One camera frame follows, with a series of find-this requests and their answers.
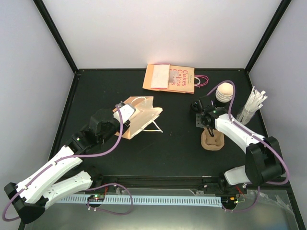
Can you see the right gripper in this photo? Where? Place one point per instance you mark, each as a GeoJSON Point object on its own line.
{"type": "Point", "coordinates": [197, 121]}

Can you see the orange paper bag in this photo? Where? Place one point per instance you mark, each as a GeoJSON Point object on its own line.
{"type": "Point", "coordinates": [143, 119]}

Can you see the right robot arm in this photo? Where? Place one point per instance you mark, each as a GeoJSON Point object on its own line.
{"type": "Point", "coordinates": [263, 161]}

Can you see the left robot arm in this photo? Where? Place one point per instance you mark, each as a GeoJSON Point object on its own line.
{"type": "Point", "coordinates": [30, 198]}

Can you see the stack of black lids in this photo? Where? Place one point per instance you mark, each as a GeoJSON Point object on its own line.
{"type": "Point", "coordinates": [194, 108]}

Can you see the stack of paper cups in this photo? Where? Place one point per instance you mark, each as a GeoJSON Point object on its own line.
{"type": "Point", "coordinates": [223, 94]}

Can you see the jar of white stirrers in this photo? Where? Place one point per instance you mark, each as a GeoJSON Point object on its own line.
{"type": "Point", "coordinates": [252, 105]}

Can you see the Cakes printed paper bag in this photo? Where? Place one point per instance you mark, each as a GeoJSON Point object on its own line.
{"type": "Point", "coordinates": [183, 80]}

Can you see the orange flat bag stack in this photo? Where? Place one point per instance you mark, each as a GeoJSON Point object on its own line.
{"type": "Point", "coordinates": [156, 77]}

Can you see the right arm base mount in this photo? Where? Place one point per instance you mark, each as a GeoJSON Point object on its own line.
{"type": "Point", "coordinates": [219, 186]}

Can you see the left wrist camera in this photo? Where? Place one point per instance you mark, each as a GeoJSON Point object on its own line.
{"type": "Point", "coordinates": [126, 110]}

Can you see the light blue cable duct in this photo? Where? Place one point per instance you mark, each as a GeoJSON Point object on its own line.
{"type": "Point", "coordinates": [151, 200]}

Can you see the black frame post right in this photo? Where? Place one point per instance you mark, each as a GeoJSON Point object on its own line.
{"type": "Point", "coordinates": [284, 4]}

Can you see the black frame post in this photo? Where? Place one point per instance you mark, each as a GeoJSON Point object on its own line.
{"type": "Point", "coordinates": [284, 4]}
{"type": "Point", "coordinates": [55, 33]}

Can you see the black frame post left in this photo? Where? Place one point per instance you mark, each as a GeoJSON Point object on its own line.
{"type": "Point", "coordinates": [55, 33]}

